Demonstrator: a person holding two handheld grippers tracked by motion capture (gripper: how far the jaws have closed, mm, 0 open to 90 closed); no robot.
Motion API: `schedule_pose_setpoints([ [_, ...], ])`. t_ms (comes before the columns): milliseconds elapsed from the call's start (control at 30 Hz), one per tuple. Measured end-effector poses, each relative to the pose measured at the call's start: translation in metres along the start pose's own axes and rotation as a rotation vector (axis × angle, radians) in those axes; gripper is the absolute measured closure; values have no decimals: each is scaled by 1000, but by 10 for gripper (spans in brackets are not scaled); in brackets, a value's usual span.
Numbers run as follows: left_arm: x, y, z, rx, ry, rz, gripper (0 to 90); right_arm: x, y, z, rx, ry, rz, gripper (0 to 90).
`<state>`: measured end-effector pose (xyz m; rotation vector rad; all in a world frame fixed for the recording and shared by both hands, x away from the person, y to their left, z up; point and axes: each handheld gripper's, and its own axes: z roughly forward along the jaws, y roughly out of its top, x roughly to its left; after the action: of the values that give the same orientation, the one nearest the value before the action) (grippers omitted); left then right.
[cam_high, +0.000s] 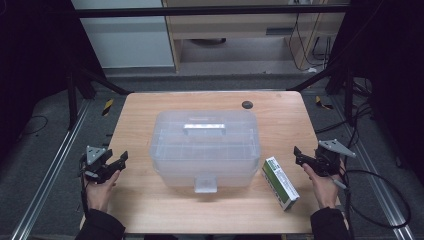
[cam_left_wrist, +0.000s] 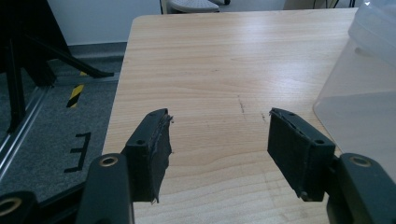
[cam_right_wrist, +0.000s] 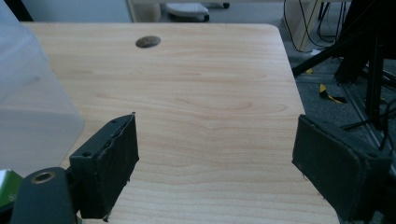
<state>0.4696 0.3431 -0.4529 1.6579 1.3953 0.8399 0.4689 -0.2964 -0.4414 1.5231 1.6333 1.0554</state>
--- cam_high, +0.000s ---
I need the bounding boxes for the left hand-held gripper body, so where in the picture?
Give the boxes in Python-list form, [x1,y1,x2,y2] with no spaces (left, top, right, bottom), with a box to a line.
[79,145,116,184]

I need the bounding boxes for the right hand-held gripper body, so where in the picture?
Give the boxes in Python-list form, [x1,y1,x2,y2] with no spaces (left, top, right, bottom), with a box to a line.
[313,139,357,178]

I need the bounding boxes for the green and white carton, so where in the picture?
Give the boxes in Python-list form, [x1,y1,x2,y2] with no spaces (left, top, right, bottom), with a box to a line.
[260,156,300,212]

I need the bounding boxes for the clear plastic storage box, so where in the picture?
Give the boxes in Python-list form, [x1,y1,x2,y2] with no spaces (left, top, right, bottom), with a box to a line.
[148,109,262,194]

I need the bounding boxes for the person's right hand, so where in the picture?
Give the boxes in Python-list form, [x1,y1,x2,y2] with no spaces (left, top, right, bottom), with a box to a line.
[301,163,346,210]

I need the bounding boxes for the person's left hand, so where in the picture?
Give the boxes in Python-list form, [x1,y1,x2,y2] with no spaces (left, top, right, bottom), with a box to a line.
[84,170,121,214]

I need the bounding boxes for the yellow black tape strip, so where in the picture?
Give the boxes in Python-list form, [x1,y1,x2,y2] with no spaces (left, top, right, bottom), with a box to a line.
[314,95,334,111]
[101,98,115,117]

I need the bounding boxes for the black metal stand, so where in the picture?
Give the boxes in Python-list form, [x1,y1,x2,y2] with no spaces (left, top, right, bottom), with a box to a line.
[287,63,357,127]
[64,63,133,131]

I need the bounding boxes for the black curtain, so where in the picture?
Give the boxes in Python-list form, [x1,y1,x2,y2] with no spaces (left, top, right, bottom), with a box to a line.
[328,0,424,188]
[0,0,106,164]

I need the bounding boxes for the white cabinet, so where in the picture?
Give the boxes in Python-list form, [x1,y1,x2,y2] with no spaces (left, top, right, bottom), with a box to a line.
[71,0,175,69]

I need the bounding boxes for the light wooden desk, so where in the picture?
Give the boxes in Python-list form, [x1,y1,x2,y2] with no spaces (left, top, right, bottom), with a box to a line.
[162,0,349,73]

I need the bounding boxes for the black looped floor cable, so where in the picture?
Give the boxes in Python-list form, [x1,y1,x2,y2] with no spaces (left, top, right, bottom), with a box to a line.
[343,168,412,230]

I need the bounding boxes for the right hand-held gripper cable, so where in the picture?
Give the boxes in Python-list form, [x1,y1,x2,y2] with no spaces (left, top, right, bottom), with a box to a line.
[331,176,355,240]

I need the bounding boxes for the aluminium floor rail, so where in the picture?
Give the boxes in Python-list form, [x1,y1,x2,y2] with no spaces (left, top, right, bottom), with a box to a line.
[11,99,92,240]
[333,96,415,240]

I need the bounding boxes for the thin black floor cable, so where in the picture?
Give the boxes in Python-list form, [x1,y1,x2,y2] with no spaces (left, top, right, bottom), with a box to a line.
[19,114,50,138]

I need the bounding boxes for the bundle of black cables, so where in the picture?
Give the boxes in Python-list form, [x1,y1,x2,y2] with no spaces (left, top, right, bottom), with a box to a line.
[314,78,375,149]

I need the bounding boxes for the hanging black desk cables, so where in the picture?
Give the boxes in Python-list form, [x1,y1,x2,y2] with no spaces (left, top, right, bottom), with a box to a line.
[288,13,334,73]

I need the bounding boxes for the black horizontal frame bar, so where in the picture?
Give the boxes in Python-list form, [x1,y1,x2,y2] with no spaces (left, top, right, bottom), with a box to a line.
[74,4,350,19]

